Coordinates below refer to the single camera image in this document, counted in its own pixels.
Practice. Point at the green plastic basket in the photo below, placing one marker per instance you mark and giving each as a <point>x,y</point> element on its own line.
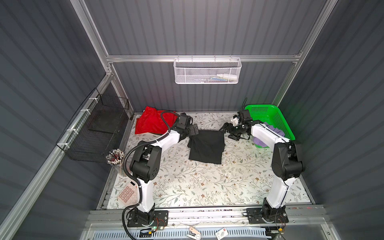
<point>272,117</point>

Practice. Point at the red folded t shirt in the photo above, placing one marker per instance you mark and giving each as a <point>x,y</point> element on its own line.
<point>151,122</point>

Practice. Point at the white tag card left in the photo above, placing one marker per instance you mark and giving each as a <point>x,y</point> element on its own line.
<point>194,234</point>

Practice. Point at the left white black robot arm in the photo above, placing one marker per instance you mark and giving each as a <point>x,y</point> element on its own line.
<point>142,162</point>

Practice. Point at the black t shirt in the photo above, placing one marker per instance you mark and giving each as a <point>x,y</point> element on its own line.
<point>207,147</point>

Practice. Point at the cup of pens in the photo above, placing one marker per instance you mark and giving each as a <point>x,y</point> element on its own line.
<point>115,157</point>

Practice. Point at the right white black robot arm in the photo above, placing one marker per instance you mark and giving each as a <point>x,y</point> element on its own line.
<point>286,164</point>

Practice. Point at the purple t shirt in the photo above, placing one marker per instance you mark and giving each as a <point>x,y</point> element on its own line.
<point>267,136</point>

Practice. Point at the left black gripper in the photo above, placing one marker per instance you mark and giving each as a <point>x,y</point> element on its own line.
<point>193,130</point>

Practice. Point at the floral table mat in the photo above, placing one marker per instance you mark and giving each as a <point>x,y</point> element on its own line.
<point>245,176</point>

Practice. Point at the pink white remote pad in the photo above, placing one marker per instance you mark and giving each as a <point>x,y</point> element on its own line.
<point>127,193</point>

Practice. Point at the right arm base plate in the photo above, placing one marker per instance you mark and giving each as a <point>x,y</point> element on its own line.
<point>266,216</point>

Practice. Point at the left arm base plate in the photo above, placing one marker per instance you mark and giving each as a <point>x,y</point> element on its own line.
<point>155,218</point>

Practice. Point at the white tag card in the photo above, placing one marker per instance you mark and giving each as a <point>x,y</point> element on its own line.
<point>222,233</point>
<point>194,234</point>

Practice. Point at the black wire basket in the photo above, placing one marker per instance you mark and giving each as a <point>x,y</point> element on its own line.
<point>98,129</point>

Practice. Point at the white tag card right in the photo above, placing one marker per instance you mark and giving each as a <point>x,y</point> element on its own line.
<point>222,233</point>

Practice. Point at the white spray bottle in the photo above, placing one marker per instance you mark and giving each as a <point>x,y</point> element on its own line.
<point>228,77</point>

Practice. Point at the white wire mesh basket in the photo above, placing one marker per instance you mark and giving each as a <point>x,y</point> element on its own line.
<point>204,71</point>

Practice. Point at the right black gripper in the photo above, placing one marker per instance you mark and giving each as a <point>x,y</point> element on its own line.
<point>229,131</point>

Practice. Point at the aluminium front rail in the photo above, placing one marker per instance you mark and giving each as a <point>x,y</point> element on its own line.
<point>212,216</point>

